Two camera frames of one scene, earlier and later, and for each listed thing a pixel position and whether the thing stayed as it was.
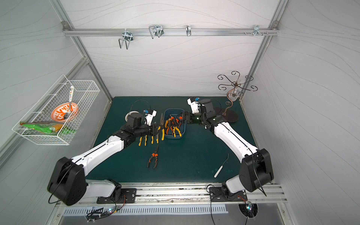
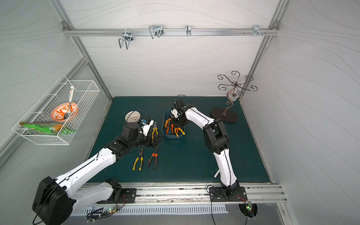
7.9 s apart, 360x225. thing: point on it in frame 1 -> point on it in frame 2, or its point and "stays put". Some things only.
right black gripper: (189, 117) -> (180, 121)
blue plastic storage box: (167, 112) stays put
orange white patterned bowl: (58, 113) stays put
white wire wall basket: (52, 119) stays put
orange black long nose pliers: (154, 154) stays put
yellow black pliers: (162, 127) -> (141, 157)
